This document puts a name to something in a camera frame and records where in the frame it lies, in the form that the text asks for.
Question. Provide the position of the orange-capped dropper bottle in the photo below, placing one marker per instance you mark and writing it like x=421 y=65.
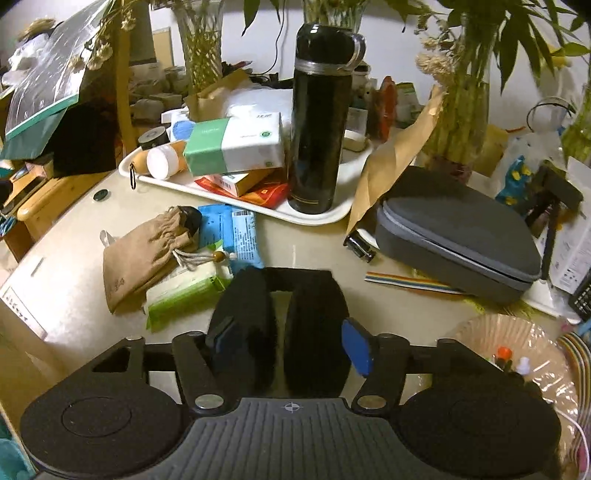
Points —
x=503 y=355

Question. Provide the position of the white tray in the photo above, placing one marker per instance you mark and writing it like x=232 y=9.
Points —
x=353 y=159

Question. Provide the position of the blue packet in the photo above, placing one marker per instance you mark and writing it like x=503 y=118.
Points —
x=240 y=230

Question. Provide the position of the smartphone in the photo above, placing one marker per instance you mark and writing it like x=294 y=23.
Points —
x=23 y=196

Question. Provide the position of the green round disc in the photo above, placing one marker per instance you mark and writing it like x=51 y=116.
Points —
x=100 y=195

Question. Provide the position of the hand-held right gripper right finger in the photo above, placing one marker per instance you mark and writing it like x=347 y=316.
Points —
x=358 y=344

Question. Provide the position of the printed plastic bag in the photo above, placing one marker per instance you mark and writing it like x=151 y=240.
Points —
x=517 y=180

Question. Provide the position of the green white tissue pack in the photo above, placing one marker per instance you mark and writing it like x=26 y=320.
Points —
x=240 y=143

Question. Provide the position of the black round speaker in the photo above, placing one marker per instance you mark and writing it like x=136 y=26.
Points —
x=154 y=137

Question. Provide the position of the wooden chair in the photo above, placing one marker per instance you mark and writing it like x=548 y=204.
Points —
x=51 y=194

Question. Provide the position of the white orange box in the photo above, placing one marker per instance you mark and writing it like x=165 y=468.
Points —
x=240 y=182

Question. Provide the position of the red snack packet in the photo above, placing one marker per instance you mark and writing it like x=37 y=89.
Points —
x=388 y=106

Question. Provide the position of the teal cloth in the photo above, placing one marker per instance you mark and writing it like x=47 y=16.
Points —
x=9 y=457

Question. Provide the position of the grey zip case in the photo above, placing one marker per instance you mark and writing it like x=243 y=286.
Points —
x=452 y=230

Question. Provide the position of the brown paper bag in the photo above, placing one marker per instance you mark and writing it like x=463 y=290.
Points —
x=397 y=157
x=217 y=92

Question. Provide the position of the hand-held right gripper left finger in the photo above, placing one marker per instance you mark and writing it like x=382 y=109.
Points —
x=219 y=333

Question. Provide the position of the white plastic bag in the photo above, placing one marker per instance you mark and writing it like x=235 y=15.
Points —
x=258 y=101

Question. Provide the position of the white jar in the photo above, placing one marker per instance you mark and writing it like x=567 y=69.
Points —
x=161 y=161

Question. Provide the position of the black mini tripod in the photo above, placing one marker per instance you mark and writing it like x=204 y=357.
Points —
x=554 y=203

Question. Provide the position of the green bag with clear plastic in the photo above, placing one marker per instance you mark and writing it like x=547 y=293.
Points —
x=41 y=92

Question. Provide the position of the white-capped dropper bottle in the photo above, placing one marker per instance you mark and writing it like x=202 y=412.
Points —
x=521 y=367

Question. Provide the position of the black thermos bottle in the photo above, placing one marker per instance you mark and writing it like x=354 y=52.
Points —
x=318 y=138

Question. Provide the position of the glass plate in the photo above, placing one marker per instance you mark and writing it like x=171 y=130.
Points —
x=498 y=332

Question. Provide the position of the white product box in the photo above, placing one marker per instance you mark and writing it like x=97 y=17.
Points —
x=572 y=258

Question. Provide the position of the tan pouch with carabiner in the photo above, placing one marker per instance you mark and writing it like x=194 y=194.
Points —
x=138 y=159

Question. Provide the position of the red flat box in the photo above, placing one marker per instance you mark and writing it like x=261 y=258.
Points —
x=265 y=196

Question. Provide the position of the green wet wipes pack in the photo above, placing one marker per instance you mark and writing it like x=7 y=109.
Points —
x=180 y=300

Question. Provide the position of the small black device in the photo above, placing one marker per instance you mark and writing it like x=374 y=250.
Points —
x=358 y=245

